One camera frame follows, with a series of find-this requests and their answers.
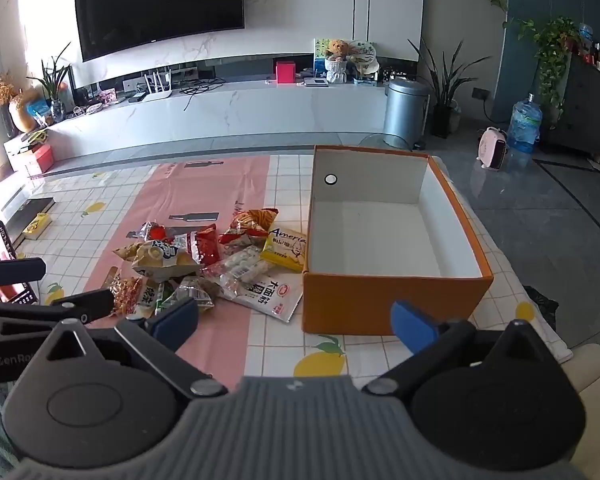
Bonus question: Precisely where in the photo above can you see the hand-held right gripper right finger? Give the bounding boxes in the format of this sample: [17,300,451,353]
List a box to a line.
[362,300,566,396]

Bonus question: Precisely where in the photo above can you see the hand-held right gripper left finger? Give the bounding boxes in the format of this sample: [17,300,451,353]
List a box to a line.
[17,296,231,401]

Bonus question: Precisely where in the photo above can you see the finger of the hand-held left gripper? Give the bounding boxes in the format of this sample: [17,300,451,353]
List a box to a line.
[0,288,116,336]
[0,257,46,287]

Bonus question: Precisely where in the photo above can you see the orange cardboard box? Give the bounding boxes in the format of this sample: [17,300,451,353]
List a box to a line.
[301,144,495,336]

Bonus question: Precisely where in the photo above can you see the green snack packet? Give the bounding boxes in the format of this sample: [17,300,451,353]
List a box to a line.
[130,282,176,318]

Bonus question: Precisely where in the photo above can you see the brown snack packet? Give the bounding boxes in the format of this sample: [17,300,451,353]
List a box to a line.
[172,276,221,313]

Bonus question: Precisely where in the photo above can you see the small orange snack packet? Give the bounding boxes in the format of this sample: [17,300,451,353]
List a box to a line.
[109,276,145,317]

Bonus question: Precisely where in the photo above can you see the beige snack bag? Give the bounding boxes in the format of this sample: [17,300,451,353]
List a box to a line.
[130,239,201,281]

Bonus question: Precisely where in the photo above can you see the tan snack packet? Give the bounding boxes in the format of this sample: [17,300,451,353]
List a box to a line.
[112,242,146,261]

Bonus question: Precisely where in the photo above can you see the clear packet of white balls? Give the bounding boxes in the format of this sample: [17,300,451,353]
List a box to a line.
[200,245,268,301]

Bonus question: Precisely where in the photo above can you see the clear red snack packet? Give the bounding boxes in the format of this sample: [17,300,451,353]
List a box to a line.
[125,221,181,243]

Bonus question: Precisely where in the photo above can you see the white packet with red label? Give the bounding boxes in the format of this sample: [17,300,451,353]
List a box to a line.
[235,275,305,322]

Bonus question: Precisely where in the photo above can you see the orange striped chips packet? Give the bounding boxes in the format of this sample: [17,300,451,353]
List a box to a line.
[230,207,279,246]

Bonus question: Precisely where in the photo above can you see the yellow snack packet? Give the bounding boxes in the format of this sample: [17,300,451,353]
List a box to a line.
[260,226,308,273]

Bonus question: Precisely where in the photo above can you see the small yellow box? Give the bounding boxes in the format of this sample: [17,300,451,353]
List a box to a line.
[22,214,48,238]

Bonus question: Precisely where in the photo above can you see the dark flat box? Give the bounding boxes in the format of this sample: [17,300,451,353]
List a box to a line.
[10,199,56,221]

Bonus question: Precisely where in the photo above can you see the red storage box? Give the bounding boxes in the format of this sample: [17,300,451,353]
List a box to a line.
[5,142,55,176]

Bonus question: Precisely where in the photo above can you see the black bag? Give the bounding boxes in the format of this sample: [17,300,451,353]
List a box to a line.
[522,285,558,318]

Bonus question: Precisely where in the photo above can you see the vase of dried orange flowers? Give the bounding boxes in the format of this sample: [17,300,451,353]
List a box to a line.
[0,75,36,133]

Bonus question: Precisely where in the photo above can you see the cream cushion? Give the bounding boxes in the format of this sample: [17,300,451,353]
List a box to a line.
[565,345,600,411]

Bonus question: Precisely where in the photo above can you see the round glass table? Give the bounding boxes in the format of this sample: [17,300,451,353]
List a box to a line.
[357,132,421,151]

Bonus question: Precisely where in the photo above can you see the green plant in glass vase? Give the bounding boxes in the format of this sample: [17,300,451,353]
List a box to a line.
[27,42,73,123]

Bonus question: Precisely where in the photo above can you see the pink space heater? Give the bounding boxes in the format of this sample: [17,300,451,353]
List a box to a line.
[477,127,509,172]

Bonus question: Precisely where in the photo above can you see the potted snake plant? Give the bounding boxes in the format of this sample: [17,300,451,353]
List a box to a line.
[409,37,476,138]

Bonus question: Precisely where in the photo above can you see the white marble television console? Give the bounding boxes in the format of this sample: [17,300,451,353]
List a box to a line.
[2,80,388,161]

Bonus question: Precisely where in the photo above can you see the silver trash can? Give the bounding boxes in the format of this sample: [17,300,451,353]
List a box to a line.
[382,79,430,148]

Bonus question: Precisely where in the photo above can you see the white router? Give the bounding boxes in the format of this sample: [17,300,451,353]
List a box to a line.
[142,72,173,103]

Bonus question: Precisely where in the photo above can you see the blue water bottle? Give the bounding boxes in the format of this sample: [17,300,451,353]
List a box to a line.
[508,94,542,153]

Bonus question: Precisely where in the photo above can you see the round paper fan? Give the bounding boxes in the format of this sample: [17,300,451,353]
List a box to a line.
[350,42,381,68]

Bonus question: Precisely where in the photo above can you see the teddy bear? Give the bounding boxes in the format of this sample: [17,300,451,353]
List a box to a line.
[325,39,351,83]

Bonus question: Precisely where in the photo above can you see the dark drawer cabinet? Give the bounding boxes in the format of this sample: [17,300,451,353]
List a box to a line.
[545,52,600,158]

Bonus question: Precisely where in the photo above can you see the black flat television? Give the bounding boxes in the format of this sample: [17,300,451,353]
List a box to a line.
[74,0,245,63]

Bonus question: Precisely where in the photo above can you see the trailing pothos plant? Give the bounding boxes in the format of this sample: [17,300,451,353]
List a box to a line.
[505,17,581,111]

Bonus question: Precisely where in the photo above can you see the black cables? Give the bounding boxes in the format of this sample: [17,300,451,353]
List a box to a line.
[180,77,226,111]

